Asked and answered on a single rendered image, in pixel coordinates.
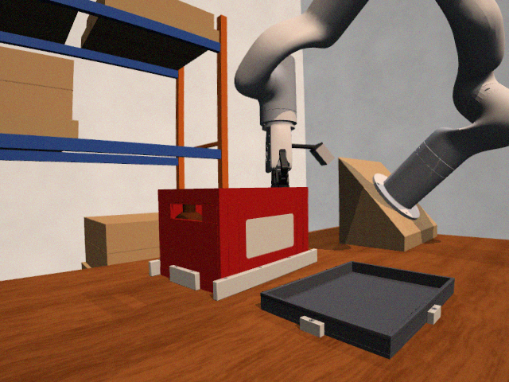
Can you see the red crate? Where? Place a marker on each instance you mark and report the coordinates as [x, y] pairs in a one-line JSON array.
[[241, 229]]

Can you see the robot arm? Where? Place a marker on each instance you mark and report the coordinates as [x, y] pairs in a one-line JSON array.
[[267, 73]]

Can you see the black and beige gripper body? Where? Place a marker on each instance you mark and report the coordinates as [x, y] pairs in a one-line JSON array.
[[278, 137]]

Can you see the brown bottle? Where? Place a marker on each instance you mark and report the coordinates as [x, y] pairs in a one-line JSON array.
[[189, 213]]

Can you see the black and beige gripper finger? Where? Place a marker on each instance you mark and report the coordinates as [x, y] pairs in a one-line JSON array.
[[282, 176], [273, 182]]

